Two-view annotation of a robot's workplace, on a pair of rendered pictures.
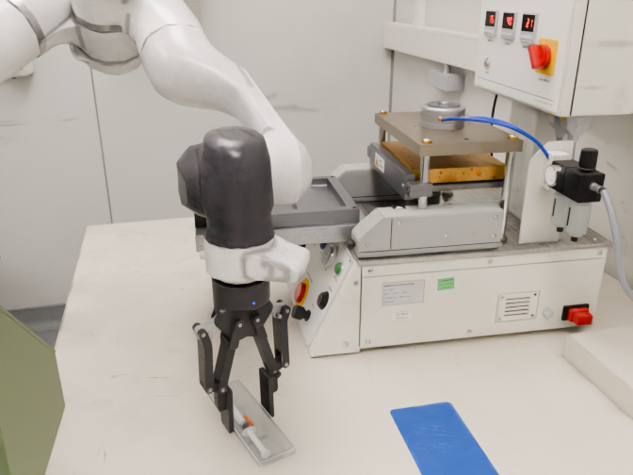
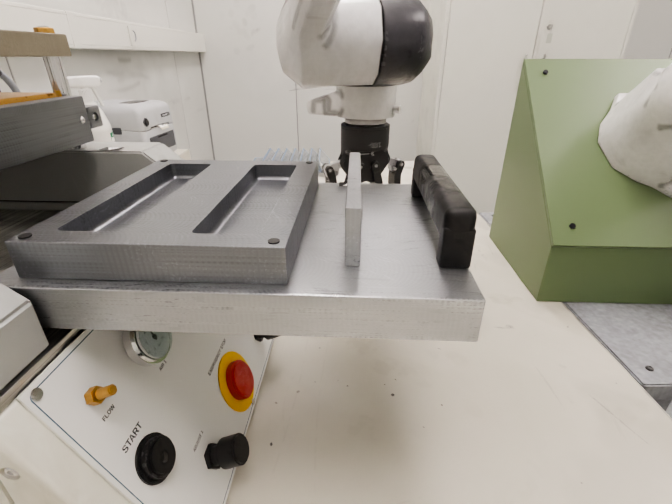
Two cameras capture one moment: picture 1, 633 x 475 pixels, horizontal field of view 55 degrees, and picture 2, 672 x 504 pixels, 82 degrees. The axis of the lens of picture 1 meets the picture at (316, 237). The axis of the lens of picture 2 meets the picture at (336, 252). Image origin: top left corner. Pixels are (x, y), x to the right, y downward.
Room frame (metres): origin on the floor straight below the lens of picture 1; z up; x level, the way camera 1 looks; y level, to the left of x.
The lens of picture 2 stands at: (1.33, 0.20, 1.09)
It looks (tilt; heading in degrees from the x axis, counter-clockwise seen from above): 27 degrees down; 193
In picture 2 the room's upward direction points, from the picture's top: straight up
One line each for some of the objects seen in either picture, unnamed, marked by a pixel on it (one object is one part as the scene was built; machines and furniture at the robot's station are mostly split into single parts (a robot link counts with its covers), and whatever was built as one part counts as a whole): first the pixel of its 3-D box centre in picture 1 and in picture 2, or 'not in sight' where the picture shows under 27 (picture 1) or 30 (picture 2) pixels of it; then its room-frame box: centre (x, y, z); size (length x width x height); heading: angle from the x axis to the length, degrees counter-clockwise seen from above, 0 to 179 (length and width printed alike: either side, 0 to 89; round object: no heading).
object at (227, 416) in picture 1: (226, 406); not in sight; (0.70, 0.13, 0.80); 0.03 x 0.01 x 0.07; 31
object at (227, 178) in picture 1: (221, 175); (380, 30); (0.75, 0.12, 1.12); 0.18 x 0.10 x 0.13; 24
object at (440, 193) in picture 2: (200, 202); (436, 199); (1.02, 0.21, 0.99); 0.15 x 0.02 x 0.04; 10
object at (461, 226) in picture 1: (422, 229); (95, 175); (0.95, -0.18, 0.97); 0.26 x 0.05 x 0.07; 100
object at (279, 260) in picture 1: (258, 256); (350, 102); (0.70, 0.07, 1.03); 0.13 x 0.12 x 0.05; 31
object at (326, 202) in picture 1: (302, 199); (206, 204); (1.06, 0.03, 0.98); 0.20 x 0.17 x 0.03; 10
